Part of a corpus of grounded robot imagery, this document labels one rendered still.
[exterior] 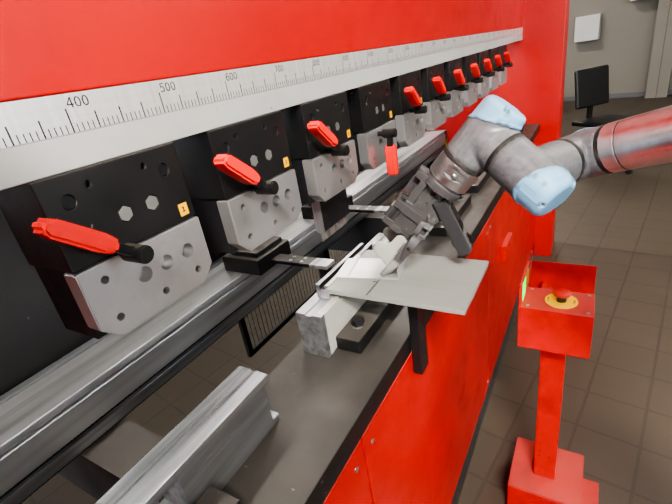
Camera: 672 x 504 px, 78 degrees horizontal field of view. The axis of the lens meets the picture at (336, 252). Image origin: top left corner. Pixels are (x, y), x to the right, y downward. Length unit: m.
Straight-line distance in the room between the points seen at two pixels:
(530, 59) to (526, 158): 2.18
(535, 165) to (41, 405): 0.82
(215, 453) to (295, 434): 0.13
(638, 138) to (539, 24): 2.15
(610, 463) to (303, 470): 1.37
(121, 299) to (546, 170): 0.56
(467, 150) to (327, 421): 0.48
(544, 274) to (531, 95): 1.71
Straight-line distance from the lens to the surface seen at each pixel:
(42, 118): 0.44
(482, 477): 1.75
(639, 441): 1.97
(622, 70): 9.63
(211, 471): 0.66
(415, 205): 0.77
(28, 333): 1.05
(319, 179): 0.71
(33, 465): 0.82
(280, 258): 0.97
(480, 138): 0.70
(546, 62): 2.83
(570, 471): 1.66
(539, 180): 0.66
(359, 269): 0.86
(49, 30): 0.46
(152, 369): 0.87
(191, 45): 0.55
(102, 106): 0.46
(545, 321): 1.14
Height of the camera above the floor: 1.39
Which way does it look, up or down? 24 degrees down
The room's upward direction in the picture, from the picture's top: 10 degrees counter-clockwise
